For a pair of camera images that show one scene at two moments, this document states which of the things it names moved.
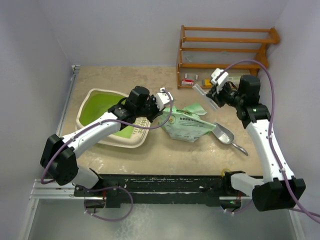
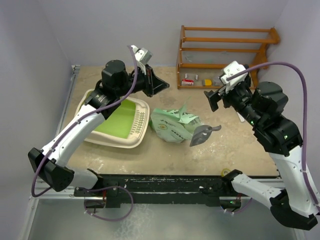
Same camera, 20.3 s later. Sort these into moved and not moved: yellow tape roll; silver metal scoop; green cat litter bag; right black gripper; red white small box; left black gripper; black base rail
Moved: silver metal scoop; left black gripper; green cat litter bag
Not moved: yellow tape roll; red white small box; black base rail; right black gripper
